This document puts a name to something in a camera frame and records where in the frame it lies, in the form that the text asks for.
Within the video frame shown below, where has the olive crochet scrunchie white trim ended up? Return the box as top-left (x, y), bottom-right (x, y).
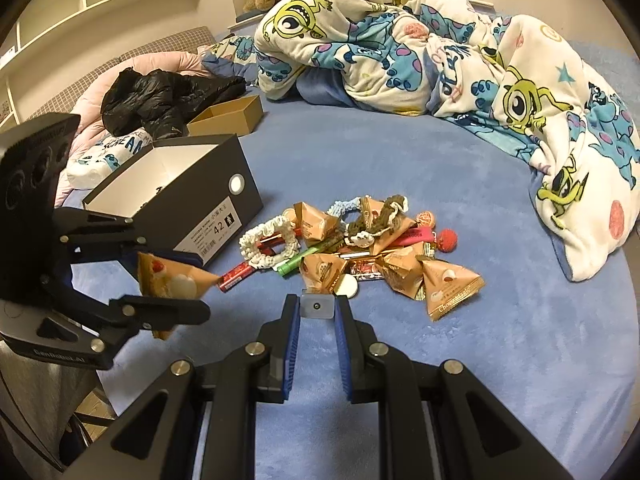
top-left (345, 192), bottom-right (410, 247)

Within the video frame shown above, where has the monster print blanket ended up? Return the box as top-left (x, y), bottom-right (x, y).
top-left (200, 0), bottom-right (640, 283)

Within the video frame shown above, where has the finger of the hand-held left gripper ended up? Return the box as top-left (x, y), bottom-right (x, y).
top-left (54, 209), bottom-right (147, 281)
top-left (42, 284), bottom-right (211, 371)

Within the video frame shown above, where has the grey checked headboard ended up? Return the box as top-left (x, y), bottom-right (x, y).
top-left (20, 26), bottom-right (216, 121)

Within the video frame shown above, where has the pink tube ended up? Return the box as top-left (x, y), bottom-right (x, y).
top-left (395, 226), bottom-right (436, 250)

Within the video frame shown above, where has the black jacket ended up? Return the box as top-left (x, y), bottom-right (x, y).
top-left (100, 67), bottom-right (248, 141)

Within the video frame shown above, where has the pink quilt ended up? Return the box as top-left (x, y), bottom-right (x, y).
top-left (54, 51), bottom-right (217, 206)

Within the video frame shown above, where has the tan triangular snack packet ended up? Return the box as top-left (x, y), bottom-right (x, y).
top-left (137, 252), bottom-right (223, 341)

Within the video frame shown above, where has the dark red foil wrapper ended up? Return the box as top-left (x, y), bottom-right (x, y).
top-left (347, 260), bottom-right (383, 281)

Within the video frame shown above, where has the pile of tan snack packets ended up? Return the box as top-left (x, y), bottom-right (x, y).
top-left (292, 197), bottom-right (486, 322)

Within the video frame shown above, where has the light blue crochet scrunchie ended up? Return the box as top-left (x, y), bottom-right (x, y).
top-left (327, 197), bottom-right (363, 223)

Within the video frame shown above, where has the person's grey clothing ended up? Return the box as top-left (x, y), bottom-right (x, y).
top-left (0, 342), bottom-right (108, 480)

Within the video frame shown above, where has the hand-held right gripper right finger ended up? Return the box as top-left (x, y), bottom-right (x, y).
top-left (335, 295), bottom-right (576, 480)

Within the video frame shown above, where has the brown cardboard box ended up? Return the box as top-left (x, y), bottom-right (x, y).
top-left (186, 94), bottom-right (264, 137)

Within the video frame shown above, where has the black shoe box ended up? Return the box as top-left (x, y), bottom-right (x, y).
top-left (82, 132), bottom-right (265, 267)

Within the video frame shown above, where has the red stick packet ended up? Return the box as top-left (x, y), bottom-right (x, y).
top-left (217, 227), bottom-right (303, 292)

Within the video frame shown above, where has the white pillow blue print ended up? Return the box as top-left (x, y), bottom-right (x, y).
top-left (65, 127), bottom-right (156, 191)

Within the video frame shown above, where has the blue bed sheet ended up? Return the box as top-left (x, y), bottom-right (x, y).
top-left (60, 35), bottom-right (640, 480)

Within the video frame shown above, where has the white wall shelf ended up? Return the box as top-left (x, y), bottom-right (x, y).
top-left (0, 0), bottom-right (208, 126)

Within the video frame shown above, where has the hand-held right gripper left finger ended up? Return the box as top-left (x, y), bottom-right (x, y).
top-left (60, 294), bottom-right (302, 480)

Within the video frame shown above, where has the green tube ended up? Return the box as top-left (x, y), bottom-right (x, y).
top-left (276, 240), bottom-right (346, 277)

